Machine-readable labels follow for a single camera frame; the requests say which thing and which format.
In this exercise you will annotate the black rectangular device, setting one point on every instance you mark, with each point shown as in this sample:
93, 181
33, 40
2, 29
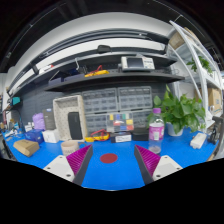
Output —
75, 126

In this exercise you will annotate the small teal device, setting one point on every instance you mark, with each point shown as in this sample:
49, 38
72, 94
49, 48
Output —
15, 100

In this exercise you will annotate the plain black box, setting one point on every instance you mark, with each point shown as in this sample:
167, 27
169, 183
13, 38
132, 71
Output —
140, 134

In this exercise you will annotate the yellow tool with red leads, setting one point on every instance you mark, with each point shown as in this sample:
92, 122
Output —
96, 73

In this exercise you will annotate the purple-capped clear drink bottle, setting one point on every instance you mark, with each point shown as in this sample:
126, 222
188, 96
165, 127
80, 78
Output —
156, 131

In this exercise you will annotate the white power adapter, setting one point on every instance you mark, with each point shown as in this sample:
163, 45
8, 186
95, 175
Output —
198, 140

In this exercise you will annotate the purple bag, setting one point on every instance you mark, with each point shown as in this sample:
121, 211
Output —
39, 121

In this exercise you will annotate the small white box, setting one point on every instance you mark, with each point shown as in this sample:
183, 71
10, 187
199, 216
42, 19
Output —
50, 136

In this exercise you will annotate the brown cardboard box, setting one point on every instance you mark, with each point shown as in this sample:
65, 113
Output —
26, 147

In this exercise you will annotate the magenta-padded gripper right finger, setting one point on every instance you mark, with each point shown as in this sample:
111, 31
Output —
161, 166

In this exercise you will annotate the black box with white label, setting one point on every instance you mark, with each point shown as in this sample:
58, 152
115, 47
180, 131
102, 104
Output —
121, 137

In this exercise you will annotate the white oscilloscope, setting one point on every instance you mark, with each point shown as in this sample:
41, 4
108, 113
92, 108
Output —
137, 63

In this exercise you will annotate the beige mug with grey spots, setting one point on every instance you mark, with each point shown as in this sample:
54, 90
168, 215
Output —
69, 147

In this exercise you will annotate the clear organizer with coloured parts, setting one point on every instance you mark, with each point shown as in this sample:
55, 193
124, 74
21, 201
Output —
120, 122

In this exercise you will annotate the blue box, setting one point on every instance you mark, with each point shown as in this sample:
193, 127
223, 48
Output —
34, 136

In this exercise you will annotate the green potted plant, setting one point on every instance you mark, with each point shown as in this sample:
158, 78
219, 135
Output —
180, 111

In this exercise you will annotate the dark grey box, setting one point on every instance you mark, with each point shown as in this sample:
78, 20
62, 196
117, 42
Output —
49, 118

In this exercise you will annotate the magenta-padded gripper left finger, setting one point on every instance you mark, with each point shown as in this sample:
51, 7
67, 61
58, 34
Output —
65, 166

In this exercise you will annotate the beige perforated tray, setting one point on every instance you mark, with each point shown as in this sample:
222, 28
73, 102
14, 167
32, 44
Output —
61, 116

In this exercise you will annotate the flat round red coaster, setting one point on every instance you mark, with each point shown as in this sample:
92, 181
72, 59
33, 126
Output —
108, 158

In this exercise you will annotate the white shelf unit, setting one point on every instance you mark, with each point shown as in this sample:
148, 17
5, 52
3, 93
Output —
196, 60

